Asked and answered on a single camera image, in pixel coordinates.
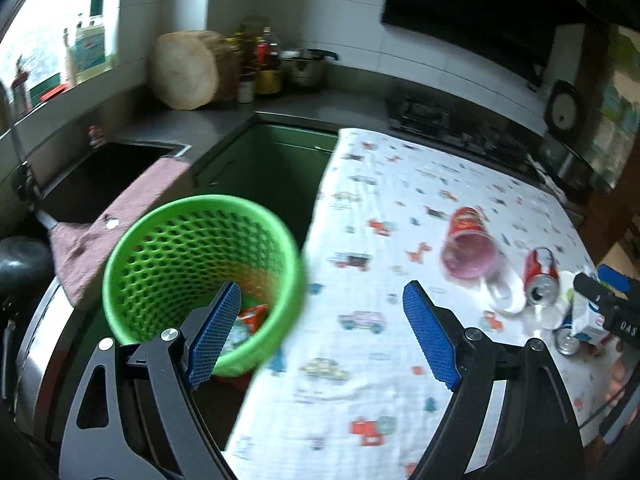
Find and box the red instant noodle cup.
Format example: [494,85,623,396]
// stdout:
[442,207,499,280]

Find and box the steel sink faucet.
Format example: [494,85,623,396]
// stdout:
[0,84,41,211]

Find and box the black gas stove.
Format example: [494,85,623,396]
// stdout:
[385,98,539,174]

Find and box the steel pot with lid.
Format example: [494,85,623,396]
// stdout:
[280,49,340,88]

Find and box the white detergent jug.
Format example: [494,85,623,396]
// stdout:
[73,15,111,84]

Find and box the round wooden chopping block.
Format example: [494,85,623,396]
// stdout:
[149,30,240,110]

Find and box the white printed tablecloth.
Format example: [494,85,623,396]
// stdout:
[224,128,592,479]

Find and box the dark sauce bottle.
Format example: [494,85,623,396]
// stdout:
[256,26,281,96]

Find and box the blue drink can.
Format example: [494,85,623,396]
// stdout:
[554,310,580,356]

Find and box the black kitchen sink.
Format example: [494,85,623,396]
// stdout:
[35,142,191,230]

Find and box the green perforated plastic basket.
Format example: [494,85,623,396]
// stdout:
[102,194,306,377]

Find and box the red soda can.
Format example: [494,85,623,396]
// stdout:
[523,247,560,306]

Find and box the pink dish towel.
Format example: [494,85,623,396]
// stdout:
[49,157,193,311]

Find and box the white milk carton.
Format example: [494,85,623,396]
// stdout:
[572,288,608,347]

